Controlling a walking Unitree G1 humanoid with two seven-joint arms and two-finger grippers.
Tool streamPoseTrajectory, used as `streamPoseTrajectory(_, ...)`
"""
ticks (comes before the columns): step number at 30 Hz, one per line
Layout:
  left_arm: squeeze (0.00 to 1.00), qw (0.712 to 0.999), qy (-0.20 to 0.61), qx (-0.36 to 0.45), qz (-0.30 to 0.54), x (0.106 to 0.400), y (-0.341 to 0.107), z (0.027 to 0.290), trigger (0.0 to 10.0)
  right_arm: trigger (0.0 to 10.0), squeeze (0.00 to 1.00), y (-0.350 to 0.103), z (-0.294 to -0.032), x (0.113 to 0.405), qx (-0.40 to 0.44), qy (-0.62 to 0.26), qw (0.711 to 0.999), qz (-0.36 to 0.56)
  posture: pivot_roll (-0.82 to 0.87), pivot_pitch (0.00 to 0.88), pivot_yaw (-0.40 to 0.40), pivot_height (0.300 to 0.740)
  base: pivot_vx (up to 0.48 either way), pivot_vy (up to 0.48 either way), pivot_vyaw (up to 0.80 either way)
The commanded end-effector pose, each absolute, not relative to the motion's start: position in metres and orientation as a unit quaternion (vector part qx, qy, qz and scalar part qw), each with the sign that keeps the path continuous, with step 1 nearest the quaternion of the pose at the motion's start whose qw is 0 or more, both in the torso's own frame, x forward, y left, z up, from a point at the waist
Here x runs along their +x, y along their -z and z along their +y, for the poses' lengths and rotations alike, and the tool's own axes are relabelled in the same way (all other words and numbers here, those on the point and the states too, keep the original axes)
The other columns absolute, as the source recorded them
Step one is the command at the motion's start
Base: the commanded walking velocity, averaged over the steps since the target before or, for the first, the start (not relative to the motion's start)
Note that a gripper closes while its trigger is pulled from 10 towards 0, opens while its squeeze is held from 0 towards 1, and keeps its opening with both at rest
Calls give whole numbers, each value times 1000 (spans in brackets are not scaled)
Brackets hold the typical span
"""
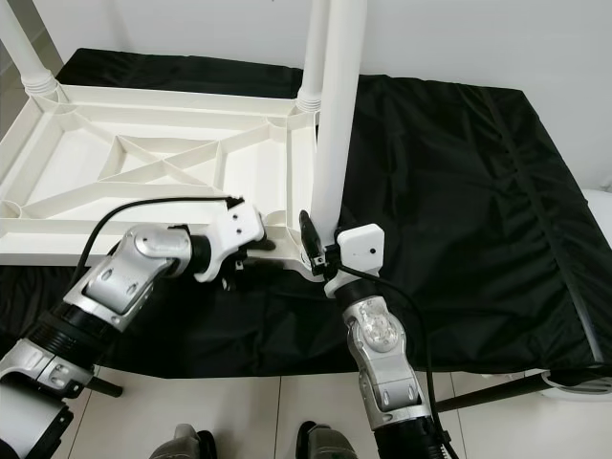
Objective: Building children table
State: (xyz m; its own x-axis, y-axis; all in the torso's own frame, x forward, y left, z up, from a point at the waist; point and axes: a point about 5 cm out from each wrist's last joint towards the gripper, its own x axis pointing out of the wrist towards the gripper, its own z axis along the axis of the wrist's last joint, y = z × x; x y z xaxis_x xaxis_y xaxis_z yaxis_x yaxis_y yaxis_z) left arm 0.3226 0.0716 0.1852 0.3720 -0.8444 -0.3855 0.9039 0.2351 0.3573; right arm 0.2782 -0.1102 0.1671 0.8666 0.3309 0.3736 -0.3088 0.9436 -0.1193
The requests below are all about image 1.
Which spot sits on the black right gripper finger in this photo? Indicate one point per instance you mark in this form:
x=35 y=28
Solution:
x=311 y=239

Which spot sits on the white plastic table leg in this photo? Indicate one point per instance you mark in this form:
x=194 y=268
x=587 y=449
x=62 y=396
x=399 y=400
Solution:
x=339 y=105
x=311 y=57
x=27 y=57

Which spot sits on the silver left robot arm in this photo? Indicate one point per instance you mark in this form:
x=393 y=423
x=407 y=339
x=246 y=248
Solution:
x=124 y=282

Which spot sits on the black table cloth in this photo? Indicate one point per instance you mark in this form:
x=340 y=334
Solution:
x=488 y=191

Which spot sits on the grey right robot foot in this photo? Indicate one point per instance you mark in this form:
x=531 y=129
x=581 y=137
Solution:
x=330 y=443

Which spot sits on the grey robot foot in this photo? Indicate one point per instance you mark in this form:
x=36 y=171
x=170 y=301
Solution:
x=186 y=444
x=330 y=443

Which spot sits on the grey left robot foot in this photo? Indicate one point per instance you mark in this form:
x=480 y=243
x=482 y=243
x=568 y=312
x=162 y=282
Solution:
x=186 y=444

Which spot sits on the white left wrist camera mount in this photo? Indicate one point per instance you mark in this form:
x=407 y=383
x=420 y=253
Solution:
x=244 y=225

